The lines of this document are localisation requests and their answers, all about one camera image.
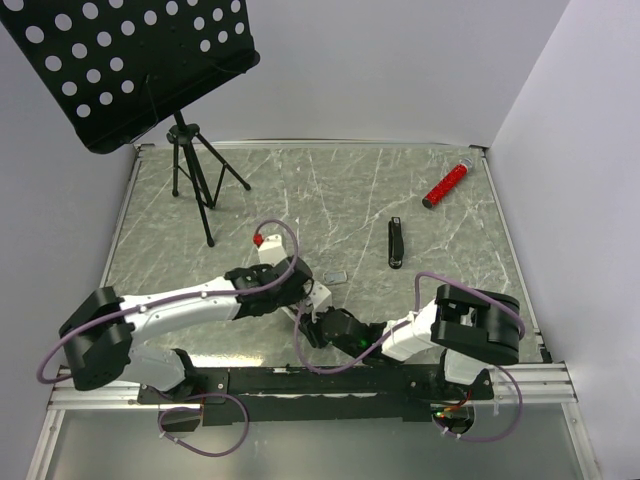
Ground small black tag object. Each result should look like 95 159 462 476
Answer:
388 217 404 269

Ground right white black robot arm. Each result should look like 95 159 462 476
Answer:
296 284 520 398

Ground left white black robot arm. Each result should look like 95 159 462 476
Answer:
59 257 313 402

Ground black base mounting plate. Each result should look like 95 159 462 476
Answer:
137 364 496 426

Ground red glitter tube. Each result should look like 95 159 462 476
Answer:
422 158 473 209

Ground black perforated music stand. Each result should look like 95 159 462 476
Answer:
0 0 262 247

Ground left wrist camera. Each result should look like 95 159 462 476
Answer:
253 233 287 266

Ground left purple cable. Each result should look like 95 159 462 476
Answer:
35 219 301 457

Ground purple cable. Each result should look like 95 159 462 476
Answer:
35 219 301 457
293 272 526 444

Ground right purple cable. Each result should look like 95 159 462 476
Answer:
293 272 526 444

